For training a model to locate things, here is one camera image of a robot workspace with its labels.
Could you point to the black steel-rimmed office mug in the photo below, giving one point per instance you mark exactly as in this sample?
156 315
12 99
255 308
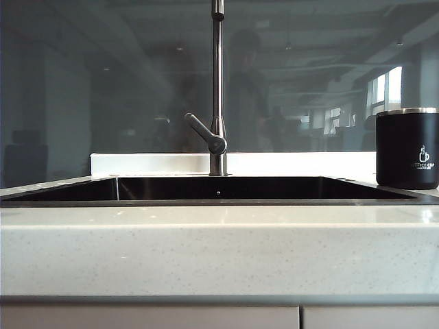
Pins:
406 147

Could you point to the black undermount sink basin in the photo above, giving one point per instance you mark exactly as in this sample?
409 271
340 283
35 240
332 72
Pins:
219 189

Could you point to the brushed steel kitchen faucet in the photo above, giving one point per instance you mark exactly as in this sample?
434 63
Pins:
218 68

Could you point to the wide beige cabinet door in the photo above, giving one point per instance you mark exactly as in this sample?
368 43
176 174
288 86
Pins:
147 318

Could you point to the narrow beige cabinet door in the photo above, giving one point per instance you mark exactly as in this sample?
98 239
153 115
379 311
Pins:
370 318

